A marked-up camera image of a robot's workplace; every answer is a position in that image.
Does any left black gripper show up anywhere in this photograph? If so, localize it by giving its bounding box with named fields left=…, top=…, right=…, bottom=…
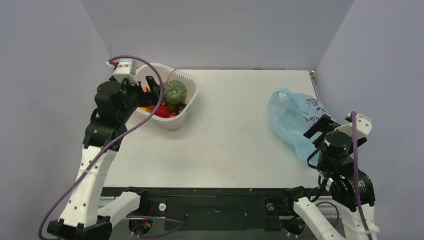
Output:
left=119, top=76, right=164, bottom=122

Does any green fake avocado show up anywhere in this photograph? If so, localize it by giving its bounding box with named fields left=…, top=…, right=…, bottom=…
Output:
left=163, top=80, right=188, bottom=105

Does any large red fake fruit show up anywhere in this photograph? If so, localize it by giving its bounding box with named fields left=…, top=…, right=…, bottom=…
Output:
left=146, top=105, right=170, bottom=118

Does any dark brown fake fruit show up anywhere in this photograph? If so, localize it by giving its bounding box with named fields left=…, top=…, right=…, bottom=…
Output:
left=175, top=103, right=187, bottom=115

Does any light blue plastic bag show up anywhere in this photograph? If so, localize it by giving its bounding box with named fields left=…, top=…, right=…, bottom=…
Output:
left=267, top=88, right=332, bottom=163

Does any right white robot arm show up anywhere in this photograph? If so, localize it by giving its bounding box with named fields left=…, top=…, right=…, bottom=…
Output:
left=282, top=111, right=380, bottom=240

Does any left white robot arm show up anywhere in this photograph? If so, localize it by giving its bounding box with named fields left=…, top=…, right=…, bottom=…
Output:
left=39, top=75, right=165, bottom=240

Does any orange yellow fake mango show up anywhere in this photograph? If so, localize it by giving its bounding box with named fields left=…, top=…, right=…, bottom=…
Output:
left=138, top=107, right=151, bottom=113

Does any brown fake kiwi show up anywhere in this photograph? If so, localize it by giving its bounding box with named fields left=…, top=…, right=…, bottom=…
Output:
left=165, top=104, right=176, bottom=113

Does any white plastic basket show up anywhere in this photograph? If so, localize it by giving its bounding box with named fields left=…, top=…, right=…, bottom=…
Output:
left=133, top=63, right=199, bottom=131

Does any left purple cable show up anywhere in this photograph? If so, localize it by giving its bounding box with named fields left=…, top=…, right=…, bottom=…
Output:
left=38, top=54, right=165, bottom=240

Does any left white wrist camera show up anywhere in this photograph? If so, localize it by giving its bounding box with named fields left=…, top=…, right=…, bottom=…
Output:
left=106, top=58, right=141, bottom=85

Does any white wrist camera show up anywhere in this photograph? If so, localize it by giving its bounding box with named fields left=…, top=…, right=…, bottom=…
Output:
left=106, top=58, right=141, bottom=85
left=334, top=111, right=373, bottom=139

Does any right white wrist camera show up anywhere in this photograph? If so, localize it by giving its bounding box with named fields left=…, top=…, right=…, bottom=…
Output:
left=334, top=111, right=373, bottom=139

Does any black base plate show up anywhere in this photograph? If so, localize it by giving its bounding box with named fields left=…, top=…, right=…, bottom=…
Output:
left=101, top=186, right=318, bottom=232

